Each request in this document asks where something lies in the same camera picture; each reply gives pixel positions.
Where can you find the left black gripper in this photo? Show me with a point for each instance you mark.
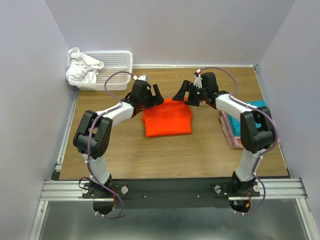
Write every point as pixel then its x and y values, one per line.
pixel 156 100

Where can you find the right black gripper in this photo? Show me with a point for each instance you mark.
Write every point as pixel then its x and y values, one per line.
pixel 186 86

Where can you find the orange t shirt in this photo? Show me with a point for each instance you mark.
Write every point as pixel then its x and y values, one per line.
pixel 168 119

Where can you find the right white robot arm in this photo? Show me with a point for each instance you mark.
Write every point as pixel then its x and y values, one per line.
pixel 258 133

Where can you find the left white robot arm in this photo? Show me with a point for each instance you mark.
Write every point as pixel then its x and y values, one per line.
pixel 93 133

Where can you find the white plastic basket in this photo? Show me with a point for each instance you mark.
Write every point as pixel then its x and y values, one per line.
pixel 111 77

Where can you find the teal folded t shirt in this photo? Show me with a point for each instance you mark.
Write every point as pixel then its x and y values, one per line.
pixel 235 125

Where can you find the pink folded t shirt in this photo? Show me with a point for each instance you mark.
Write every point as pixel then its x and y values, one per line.
pixel 233 141

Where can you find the white t shirt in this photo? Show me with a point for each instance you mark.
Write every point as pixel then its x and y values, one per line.
pixel 82 68

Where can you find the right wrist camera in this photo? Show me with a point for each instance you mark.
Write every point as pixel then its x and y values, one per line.
pixel 198 80

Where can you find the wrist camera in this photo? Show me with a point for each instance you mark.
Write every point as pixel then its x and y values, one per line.
pixel 198 80
pixel 143 77

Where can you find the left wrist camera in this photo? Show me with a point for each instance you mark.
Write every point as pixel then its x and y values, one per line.
pixel 143 77

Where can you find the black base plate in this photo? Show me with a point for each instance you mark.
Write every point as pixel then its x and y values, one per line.
pixel 168 193

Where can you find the aluminium frame rail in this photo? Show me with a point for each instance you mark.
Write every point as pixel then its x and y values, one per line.
pixel 61 190

